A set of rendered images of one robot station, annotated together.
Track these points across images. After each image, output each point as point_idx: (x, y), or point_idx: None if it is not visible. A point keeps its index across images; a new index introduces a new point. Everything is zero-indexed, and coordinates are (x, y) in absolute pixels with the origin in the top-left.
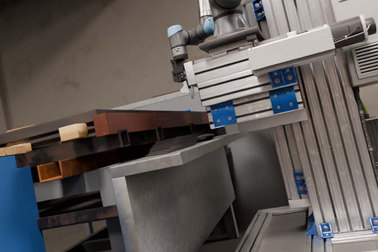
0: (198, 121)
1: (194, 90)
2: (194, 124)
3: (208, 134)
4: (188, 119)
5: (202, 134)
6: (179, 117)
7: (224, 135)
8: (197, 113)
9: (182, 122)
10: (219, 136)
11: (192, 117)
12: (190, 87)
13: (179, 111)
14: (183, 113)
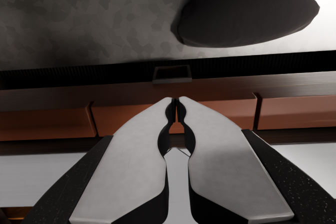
0: (51, 92)
1: (146, 117)
2: (124, 83)
3: None
4: (201, 88)
5: (276, 0)
6: (317, 85)
7: None
8: (29, 109)
9: (283, 78)
10: None
11: (127, 96)
12: (251, 131)
13: (171, 148)
14: (255, 98)
